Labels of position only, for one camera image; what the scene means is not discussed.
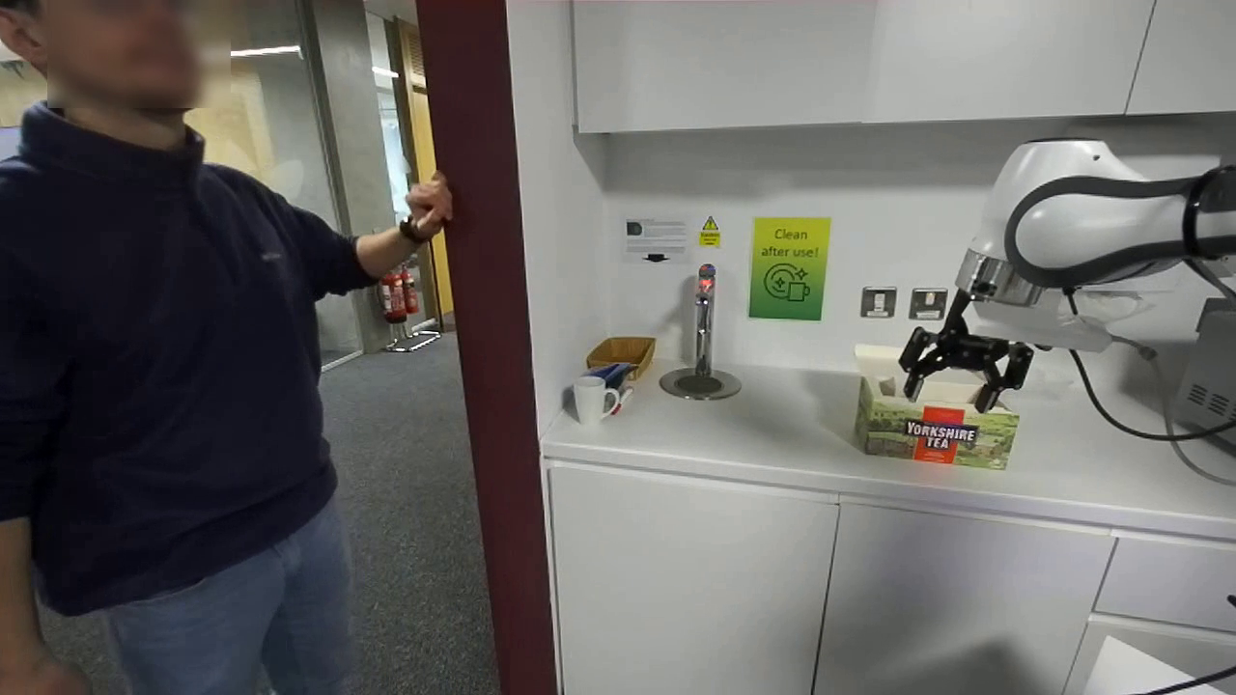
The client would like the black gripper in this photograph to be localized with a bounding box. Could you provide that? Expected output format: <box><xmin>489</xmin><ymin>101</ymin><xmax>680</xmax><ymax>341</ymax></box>
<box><xmin>895</xmin><ymin>290</ymin><xmax>1035</xmax><ymax>418</ymax></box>

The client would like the white robot base platform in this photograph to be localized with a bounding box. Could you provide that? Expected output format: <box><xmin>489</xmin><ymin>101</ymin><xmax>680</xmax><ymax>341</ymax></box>
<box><xmin>1080</xmin><ymin>629</ymin><xmax>1236</xmax><ymax>695</ymax></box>

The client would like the green cardboard tea bag box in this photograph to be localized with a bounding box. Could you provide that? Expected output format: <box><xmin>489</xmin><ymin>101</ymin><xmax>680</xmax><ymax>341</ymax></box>
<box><xmin>853</xmin><ymin>341</ymin><xmax>1024</xmax><ymax>470</ymax></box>

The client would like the green clean after use poster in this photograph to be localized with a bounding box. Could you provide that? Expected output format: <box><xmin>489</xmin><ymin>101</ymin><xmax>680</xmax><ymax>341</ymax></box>
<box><xmin>744</xmin><ymin>214</ymin><xmax>836</xmax><ymax>323</ymax></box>

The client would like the white lower cabinet door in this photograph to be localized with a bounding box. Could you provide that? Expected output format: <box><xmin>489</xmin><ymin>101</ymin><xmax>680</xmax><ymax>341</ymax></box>
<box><xmin>815</xmin><ymin>499</ymin><xmax>1119</xmax><ymax>695</ymax></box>
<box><xmin>549</xmin><ymin>460</ymin><xmax>844</xmax><ymax>695</ymax></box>

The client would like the grey control box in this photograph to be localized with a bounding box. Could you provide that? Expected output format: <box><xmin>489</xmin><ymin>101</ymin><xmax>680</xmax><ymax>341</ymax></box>
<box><xmin>1162</xmin><ymin>296</ymin><xmax>1236</xmax><ymax>456</ymax></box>

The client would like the chrome hot water tap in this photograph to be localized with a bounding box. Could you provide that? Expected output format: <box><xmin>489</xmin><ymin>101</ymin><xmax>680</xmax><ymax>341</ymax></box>
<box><xmin>688</xmin><ymin>258</ymin><xmax>721</xmax><ymax>390</ymax></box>

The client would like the white cabinet drawer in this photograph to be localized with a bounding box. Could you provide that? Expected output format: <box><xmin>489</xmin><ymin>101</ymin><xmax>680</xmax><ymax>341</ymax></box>
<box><xmin>1093</xmin><ymin>528</ymin><xmax>1236</xmax><ymax>636</ymax></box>

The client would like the white notice label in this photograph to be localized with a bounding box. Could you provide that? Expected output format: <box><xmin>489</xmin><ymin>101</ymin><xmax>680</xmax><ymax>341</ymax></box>
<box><xmin>620</xmin><ymin>214</ymin><xmax>690</xmax><ymax>269</ymax></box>

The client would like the white mug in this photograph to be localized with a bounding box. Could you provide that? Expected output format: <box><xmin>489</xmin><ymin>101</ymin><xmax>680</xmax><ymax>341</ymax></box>
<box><xmin>560</xmin><ymin>373</ymin><xmax>635</xmax><ymax>427</ymax></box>

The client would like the dark red pillar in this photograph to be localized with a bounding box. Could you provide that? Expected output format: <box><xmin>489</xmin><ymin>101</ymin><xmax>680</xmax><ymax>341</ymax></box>
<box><xmin>415</xmin><ymin>0</ymin><xmax>560</xmax><ymax>695</ymax></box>

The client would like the red fire extinguisher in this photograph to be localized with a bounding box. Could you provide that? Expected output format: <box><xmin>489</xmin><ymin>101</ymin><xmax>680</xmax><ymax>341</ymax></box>
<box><xmin>380</xmin><ymin>267</ymin><xmax>426</xmax><ymax>328</ymax></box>

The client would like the ceiling strip light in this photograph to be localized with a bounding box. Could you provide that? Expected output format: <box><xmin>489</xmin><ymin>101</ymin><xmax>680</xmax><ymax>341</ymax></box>
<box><xmin>232</xmin><ymin>43</ymin><xmax>308</xmax><ymax>64</ymax></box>

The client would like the person in navy sweater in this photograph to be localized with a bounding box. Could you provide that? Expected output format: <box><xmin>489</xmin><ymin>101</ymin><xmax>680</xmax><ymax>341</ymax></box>
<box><xmin>0</xmin><ymin>0</ymin><xmax>460</xmax><ymax>695</ymax></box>

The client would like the wall power socket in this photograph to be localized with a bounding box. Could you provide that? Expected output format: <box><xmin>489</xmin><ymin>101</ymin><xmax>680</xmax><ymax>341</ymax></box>
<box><xmin>908</xmin><ymin>286</ymin><xmax>953</xmax><ymax>323</ymax></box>
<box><xmin>856</xmin><ymin>282</ymin><xmax>899</xmax><ymax>323</ymax></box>

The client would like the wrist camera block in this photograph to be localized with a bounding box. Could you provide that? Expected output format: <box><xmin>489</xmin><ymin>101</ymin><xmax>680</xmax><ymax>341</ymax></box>
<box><xmin>958</xmin><ymin>249</ymin><xmax>1024</xmax><ymax>312</ymax></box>

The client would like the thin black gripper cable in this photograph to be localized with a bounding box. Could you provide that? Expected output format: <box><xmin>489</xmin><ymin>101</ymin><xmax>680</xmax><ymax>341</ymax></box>
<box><xmin>1062</xmin><ymin>290</ymin><xmax>1236</xmax><ymax>448</ymax></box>

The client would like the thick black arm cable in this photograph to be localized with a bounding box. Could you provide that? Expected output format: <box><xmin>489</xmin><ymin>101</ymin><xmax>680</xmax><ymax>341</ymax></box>
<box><xmin>1002</xmin><ymin>166</ymin><xmax>1236</xmax><ymax>295</ymax></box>

